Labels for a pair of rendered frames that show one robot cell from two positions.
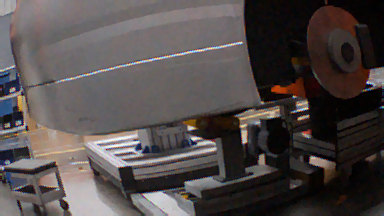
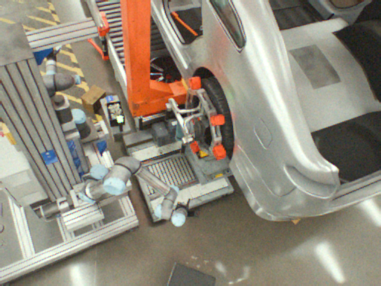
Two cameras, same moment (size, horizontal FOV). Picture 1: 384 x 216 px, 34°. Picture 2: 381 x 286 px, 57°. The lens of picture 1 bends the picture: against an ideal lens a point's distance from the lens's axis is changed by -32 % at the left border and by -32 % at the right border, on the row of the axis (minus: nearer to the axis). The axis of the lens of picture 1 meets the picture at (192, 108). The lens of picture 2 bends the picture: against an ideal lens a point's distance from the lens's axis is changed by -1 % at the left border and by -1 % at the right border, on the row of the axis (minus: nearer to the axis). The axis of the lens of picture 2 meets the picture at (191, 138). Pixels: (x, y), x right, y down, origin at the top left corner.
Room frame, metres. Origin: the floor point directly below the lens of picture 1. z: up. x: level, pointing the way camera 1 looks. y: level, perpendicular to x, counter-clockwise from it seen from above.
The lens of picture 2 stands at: (4.65, 1.47, 3.22)
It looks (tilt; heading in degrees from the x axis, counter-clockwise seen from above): 58 degrees down; 251
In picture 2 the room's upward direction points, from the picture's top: 11 degrees clockwise
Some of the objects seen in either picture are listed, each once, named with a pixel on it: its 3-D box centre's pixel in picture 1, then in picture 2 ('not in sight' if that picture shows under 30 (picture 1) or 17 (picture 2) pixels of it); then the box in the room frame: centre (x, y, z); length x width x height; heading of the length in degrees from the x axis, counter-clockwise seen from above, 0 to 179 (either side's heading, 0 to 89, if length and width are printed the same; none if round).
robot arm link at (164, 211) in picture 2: not in sight; (164, 210); (4.47, 0.70, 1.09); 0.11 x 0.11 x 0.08; 62
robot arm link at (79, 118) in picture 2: not in sight; (77, 119); (5.02, -0.12, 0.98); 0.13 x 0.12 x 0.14; 3
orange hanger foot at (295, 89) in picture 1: (295, 61); (173, 89); (4.21, -0.58, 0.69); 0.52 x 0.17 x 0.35; 14
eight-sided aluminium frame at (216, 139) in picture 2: not in sight; (202, 121); (4.05, -0.10, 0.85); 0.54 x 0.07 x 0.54; 104
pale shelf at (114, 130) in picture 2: (283, 100); (114, 115); (4.76, -0.52, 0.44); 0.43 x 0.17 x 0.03; 104
